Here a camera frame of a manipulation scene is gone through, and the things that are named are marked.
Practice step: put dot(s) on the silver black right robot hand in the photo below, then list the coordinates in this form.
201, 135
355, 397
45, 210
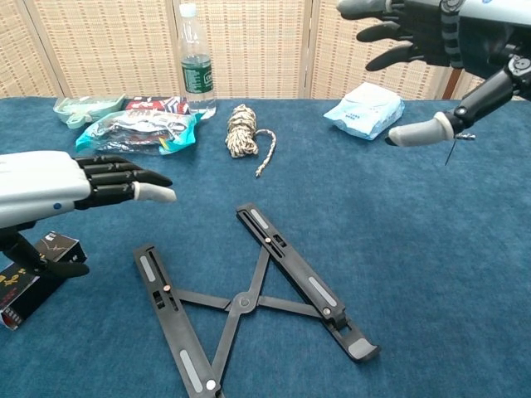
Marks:
481, 37

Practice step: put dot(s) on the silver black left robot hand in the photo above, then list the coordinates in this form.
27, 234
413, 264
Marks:
37, 182

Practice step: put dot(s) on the black folding stand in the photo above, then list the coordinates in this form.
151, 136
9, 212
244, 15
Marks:
245, 301

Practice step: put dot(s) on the pale green plastic dustpan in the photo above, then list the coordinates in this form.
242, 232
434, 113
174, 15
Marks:
74, 110

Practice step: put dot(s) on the teal snack bag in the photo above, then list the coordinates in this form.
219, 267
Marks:
132, 132

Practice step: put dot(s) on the black box with gold characters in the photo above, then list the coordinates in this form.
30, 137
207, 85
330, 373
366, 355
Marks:
29, 294

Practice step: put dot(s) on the light blue wet wipes pack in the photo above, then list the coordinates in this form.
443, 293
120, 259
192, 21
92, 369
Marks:
365, 112

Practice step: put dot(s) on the red and black snack packet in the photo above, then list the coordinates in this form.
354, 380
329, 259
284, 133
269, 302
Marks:
159, 103

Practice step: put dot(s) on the bamboo folding screen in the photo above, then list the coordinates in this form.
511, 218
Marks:
103, 41

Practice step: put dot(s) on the clear water bottle green label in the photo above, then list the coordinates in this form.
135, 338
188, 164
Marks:
197, 74

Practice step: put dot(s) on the blue table cloth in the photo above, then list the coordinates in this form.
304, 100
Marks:
415, 248

